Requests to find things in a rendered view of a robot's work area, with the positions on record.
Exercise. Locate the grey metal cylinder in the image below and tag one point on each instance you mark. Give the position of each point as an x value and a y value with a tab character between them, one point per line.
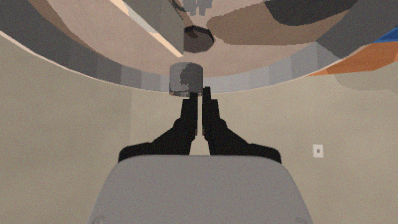
185	77

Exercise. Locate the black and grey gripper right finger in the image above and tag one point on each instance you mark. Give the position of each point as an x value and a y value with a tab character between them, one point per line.
223	141

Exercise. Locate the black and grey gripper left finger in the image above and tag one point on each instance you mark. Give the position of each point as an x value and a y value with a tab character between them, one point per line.
175	141

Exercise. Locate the blue crate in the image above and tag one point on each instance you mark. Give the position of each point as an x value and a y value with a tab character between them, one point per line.
391	37

